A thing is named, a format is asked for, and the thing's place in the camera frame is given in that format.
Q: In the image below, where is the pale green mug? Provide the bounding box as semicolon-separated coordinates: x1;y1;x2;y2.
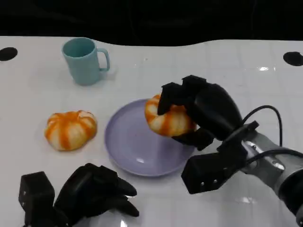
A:
62;37;111;86

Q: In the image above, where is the black table grommet hole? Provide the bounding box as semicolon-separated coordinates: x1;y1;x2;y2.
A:
0;47;18;62
283;51;303;67

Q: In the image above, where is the orange white toy bread roll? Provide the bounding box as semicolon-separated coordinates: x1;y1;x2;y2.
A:
44;110;98;152
144;94;197;137

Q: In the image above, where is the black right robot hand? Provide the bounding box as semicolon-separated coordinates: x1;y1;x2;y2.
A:
157;75;245;152

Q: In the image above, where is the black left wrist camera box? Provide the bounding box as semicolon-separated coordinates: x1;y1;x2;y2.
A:
18;171;55;227

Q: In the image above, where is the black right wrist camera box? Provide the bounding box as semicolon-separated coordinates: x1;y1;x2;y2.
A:
181;150;248;195

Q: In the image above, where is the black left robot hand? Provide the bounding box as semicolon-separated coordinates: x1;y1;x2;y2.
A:
53;163;140;227

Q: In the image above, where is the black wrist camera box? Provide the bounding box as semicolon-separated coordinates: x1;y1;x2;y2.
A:
18;171;55;227
181;150;248;195

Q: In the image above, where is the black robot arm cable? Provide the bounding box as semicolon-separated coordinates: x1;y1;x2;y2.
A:
241;105;284;147

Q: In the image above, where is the lilac plate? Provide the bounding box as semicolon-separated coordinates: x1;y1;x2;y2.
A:
104;98;197;178

